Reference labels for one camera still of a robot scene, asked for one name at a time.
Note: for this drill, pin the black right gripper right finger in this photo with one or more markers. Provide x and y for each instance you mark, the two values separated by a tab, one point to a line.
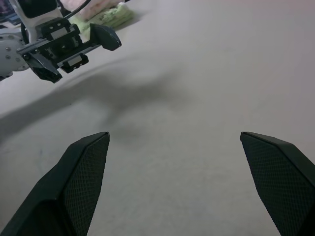
283	182

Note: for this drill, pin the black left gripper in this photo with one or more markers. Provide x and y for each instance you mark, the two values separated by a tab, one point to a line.
64	46

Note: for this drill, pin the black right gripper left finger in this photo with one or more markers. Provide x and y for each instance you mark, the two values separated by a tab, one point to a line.
73	186

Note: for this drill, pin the pink towel with embroidered logo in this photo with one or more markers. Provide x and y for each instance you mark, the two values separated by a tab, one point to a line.
97	9

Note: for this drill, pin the green folded towel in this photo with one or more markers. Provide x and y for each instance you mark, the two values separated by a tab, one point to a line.
118	16

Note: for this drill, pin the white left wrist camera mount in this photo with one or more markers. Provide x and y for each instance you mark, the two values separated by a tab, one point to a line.
30	24

